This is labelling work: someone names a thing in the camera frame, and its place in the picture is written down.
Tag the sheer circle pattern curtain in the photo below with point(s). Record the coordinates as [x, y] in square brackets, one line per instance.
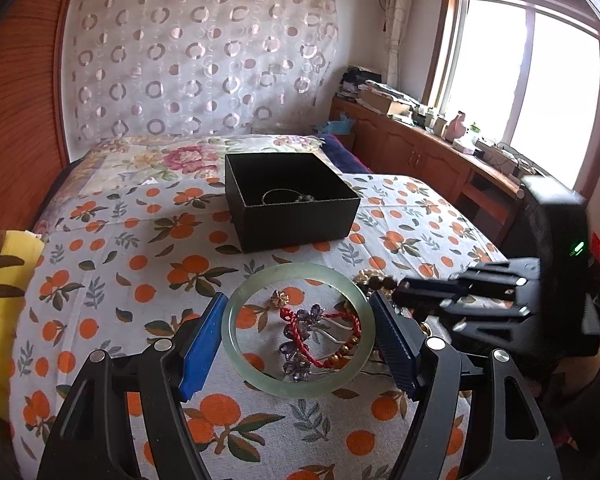
[200, 60]

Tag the person's right forearm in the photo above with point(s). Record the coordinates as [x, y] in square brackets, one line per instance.
[595, 390]

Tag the black cardboard box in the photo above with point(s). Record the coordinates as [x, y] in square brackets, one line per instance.
[290, 225]

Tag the purple crystal hairpin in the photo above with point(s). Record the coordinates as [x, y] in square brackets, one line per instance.
[295, 365]

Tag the pale green jade bangle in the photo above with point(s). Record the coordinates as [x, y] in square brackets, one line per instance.
[230, 332]

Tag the wooden slatted wardrobe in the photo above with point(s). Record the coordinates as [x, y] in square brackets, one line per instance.
[15, 110]

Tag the tissue box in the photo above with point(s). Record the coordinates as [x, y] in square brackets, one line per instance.
[463, 147]

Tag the navy blue blanket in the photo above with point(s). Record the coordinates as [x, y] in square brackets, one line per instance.
[345, 155]

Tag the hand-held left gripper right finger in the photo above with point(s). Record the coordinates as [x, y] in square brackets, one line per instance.
[395, 350]

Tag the gold flower ornament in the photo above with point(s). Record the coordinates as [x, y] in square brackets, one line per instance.
[278, 298]

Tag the cardboard box with clutter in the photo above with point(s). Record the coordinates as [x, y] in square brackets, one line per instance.
[352, 85]

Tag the blue plastic bag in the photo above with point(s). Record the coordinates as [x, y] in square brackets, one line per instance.
[336, 125]

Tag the pink figurine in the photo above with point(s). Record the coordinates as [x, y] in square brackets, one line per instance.
[455, 127]

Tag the floral blanket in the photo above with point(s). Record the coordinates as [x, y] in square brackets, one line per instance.
[180, 155]

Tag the yellow and brown plush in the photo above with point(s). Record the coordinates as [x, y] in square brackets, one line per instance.
[0, 320]

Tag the patterned window curtain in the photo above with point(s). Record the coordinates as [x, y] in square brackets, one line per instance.
[397, 25]

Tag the orange fruit print cloth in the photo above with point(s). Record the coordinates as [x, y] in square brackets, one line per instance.
[130, 240]

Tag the wooden framed window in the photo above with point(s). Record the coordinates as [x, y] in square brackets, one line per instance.
[505, 85]

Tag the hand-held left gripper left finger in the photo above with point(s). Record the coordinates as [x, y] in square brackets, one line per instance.
[202, 345]

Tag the wooden side cabinet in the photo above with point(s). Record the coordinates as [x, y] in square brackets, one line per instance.
[405, 150]

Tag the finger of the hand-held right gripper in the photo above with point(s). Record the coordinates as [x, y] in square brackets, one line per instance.
[485, 327]
[460, 282]

